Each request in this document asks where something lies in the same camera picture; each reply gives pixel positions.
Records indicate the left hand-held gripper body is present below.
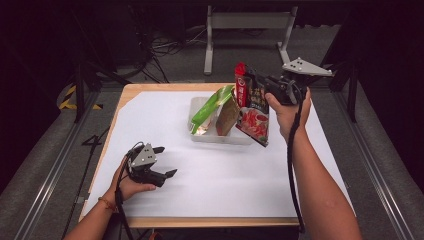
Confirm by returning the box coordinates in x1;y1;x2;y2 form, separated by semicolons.
125;142;167;188

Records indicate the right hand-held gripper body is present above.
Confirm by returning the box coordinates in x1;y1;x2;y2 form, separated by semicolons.
264;56;334;107

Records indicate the red and black snack packet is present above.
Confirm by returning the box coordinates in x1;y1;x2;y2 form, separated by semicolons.
233;61;271;148

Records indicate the brown and gold snack packet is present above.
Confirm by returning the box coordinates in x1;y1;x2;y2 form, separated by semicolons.
215;95;242;137

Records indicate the clear plastic container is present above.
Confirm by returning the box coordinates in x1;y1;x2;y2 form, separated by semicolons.
187;96;258;147

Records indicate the green and white snack packet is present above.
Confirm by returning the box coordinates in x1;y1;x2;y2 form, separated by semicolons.
188;84;236;136

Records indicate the person's left hand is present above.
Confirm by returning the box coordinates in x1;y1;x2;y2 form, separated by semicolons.
101;156;157;210

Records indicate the person's right hand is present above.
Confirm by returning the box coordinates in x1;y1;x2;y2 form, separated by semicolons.
264;86;313;144

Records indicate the white paper sheet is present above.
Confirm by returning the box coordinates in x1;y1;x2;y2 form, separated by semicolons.
81;90;355;220

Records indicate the white metal stand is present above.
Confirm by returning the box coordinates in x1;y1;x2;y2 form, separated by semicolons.
203;4;299;76

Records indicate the black tripod stand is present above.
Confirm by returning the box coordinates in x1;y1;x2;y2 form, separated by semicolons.
70;46;132;123
300;59;360;123

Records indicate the yellow and black hazard tape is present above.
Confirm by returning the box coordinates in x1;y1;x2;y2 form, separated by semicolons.
58;84;104;111

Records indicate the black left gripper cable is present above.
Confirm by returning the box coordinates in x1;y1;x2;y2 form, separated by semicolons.
113;142;135;240

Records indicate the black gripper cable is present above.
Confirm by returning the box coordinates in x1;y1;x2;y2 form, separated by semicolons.
286;94;307;235
113;142;135;240

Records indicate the red string bracelet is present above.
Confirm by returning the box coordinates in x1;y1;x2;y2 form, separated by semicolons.
97;196;118;212

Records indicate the thin black floor cable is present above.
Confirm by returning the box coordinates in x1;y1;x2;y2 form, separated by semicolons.
61;125;112;239

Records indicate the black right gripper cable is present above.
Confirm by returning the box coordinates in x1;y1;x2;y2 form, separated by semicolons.
286;94;307;235

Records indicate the aluminium floor rail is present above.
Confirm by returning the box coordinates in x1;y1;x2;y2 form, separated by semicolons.
13;89;102;240
333;89;416;240

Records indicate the tangle of floor cables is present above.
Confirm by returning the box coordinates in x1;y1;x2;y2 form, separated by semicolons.
131;19;208;84

